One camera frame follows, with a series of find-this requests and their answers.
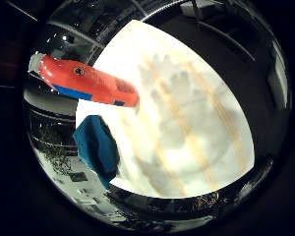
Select orange spray bottle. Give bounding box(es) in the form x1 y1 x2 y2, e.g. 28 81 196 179
29 53 141 108

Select small dark wall frame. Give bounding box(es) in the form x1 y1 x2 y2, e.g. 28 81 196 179
68 171 89 183

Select blue cloth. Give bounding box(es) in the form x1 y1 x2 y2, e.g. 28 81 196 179
72 114 121 190

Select dark leafy plant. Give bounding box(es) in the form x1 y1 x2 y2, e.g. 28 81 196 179
35 123 77 176

